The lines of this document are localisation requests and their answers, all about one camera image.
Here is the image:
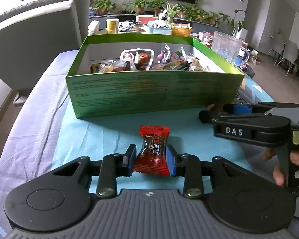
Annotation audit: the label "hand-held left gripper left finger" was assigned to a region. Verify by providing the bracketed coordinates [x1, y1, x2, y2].
[51, 144, 137, 198]

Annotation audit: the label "wicker basket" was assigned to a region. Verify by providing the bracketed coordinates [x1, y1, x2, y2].
[171, 26, 193, 37]

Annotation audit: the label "grey sofa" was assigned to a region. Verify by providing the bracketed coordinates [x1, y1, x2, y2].
[0, 0, 90, 93]

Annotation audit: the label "small brown snack packet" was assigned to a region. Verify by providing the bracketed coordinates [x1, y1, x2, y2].
[206, 104, 225, 112]

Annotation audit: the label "leafy potted plant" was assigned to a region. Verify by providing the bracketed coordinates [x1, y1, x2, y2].
[93, 0, 116, 16]
[133, 0, 148, 13]

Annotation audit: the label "clear glass mug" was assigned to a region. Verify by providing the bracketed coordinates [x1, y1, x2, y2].
[211, 31, 251, 67]

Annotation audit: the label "spider plant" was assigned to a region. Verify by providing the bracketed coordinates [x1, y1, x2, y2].
[161, 1, 185, 26]

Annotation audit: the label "person's right hand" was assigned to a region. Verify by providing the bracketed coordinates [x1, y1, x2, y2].
[263, 149, 299, 187]

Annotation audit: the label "blue plastic basket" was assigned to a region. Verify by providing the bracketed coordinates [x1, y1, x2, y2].
[146, 24, 172, 35]

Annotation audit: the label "tall leafy plant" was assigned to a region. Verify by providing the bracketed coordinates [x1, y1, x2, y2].
[219, 9, 249, 37]

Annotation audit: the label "green cardboard box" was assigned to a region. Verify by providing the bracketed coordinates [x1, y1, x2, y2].
[65, 34, 245, 119]

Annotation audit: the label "round dark side table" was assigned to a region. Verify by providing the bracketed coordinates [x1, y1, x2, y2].
[239, 64, 256, 79]

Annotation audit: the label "white dining chairs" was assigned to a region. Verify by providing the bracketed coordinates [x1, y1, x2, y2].
[267, 33, 299, 77]

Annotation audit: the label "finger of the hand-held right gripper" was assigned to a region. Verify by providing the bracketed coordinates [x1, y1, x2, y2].
[224, 102, 299, 115]
[199, 111, 292, 148]

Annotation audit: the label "white air purifier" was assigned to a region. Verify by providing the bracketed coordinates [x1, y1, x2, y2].
[238, 27, 249, 41]

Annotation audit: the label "yellow can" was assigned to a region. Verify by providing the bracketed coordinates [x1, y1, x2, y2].
[106, 18, 120, 34]

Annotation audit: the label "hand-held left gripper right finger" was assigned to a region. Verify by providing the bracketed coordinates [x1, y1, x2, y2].
[165, 144, 253, 198]

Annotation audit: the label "red snack packet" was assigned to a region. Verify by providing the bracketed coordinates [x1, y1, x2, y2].
[133, 125, 170, 177]

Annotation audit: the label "pile of snack packets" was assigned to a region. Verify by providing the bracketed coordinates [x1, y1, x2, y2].
[90, 43, 211, 74]

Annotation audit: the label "row of potted plants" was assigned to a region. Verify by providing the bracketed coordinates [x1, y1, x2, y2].
[181, 4, 220, 26]

